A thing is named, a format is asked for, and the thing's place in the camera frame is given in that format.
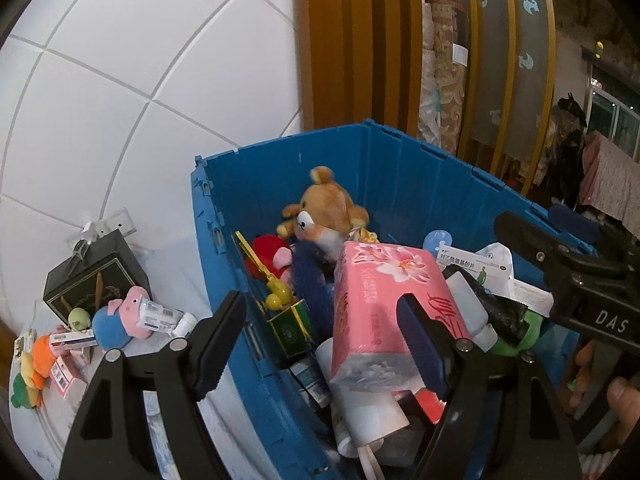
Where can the green gold-edged box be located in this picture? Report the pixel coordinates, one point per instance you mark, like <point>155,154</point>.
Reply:
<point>290,330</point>

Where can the frosted glass sliding door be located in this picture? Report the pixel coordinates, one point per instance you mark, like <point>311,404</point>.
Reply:
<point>500,60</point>

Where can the white plastic bottle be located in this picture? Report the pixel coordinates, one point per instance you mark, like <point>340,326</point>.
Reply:
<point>465,300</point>

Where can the black hanging clothes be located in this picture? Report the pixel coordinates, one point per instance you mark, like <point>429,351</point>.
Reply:
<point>567,155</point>

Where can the yellow plush toy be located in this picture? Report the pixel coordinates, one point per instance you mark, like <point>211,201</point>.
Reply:
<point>31,370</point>

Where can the pale green round toy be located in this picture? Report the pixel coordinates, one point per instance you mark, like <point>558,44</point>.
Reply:
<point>80,318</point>

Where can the pink hanging cloth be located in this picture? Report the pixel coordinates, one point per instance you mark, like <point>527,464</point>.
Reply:
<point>612,180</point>

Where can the pink tissue pack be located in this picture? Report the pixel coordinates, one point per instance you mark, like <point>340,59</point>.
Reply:
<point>370,310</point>

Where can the rolled patterned carpet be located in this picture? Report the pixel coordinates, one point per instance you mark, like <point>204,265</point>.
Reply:
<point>447,75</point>

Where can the black gift box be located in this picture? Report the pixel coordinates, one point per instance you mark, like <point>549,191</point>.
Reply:
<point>100,270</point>

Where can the small white bottle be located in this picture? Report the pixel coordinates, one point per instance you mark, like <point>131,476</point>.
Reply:
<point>185,325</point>

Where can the dark blue fuzzy toy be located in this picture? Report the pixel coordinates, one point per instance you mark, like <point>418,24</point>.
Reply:
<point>307,280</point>

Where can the white flat box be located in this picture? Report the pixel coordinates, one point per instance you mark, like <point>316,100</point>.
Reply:
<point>532,297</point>

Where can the white and blue medicine box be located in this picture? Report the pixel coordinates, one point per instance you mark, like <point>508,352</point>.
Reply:
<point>160,315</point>

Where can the orange plush toy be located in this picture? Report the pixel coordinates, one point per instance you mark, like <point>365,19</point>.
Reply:
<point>45,357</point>

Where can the wooden door frame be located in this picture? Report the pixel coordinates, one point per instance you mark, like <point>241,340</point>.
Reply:
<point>350,40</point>

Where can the red plush toy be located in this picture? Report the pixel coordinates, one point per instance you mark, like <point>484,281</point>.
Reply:
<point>265,250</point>

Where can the yellow plastic toy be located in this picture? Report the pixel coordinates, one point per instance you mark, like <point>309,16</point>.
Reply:
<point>277,291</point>

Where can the light blue round case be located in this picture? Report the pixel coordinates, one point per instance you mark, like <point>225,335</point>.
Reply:
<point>436,240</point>

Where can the person's right hand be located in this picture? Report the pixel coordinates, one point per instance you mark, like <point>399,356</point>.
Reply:
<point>624,400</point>

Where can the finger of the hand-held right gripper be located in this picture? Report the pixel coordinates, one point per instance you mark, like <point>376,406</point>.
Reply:
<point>575,222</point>
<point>540,245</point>

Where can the white wall socket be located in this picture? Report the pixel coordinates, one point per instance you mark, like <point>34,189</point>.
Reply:
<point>117,222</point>

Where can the pink and white box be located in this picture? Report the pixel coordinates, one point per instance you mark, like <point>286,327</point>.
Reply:
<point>67,377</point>

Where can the black plastic bag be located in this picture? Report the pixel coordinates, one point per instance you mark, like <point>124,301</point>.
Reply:
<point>505,315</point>

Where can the blue plastic crate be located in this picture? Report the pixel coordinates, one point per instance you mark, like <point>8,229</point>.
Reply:
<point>400,185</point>

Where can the dark green plush toy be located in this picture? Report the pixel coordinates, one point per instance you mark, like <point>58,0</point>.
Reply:
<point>25,392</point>

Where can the brown teddy bear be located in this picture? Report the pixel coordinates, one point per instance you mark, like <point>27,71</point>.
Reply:
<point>325,205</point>

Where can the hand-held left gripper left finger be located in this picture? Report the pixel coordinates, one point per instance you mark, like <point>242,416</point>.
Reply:
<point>215,355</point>

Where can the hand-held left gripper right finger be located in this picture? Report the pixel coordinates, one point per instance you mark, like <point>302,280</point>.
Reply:
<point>425,350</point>

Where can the pink pig plush toy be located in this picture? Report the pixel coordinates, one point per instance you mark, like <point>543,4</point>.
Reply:
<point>120,320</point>

